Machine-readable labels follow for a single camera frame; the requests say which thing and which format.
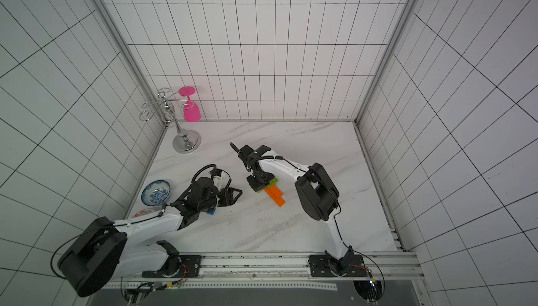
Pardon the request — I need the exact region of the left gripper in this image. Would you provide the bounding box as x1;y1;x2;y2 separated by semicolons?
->
199;187;242;212

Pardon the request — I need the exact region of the green lego brick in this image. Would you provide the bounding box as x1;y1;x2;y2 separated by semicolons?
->
255;177;278;193

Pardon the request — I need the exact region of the orange lego brick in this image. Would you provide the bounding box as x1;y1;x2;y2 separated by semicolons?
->
272;196;286;207
269;186;282;197
264;185;282;198

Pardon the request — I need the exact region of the orange lego brick bottom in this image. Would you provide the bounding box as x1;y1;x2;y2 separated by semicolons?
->
272;196;286;207

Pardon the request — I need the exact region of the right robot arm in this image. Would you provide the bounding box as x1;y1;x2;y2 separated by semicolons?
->
230;143;354;277

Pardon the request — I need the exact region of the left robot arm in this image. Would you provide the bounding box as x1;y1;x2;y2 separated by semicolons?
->
51;177;242;297

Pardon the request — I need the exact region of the chrome glass holder stand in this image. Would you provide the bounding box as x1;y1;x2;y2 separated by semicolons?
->
140;88;202;154

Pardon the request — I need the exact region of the blue patterned bowl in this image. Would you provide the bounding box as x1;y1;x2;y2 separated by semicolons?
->
141;180;170;207

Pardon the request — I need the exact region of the red patterned plate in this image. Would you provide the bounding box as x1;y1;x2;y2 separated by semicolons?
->
132;208;158;219

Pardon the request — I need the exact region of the pink plastic wine glass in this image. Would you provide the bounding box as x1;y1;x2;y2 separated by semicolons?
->
178;86;201;123

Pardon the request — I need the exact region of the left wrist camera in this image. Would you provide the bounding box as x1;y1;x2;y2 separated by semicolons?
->
210;169;226;189

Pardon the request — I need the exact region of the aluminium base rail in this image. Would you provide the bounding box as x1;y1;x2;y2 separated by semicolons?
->
113;251;425;284

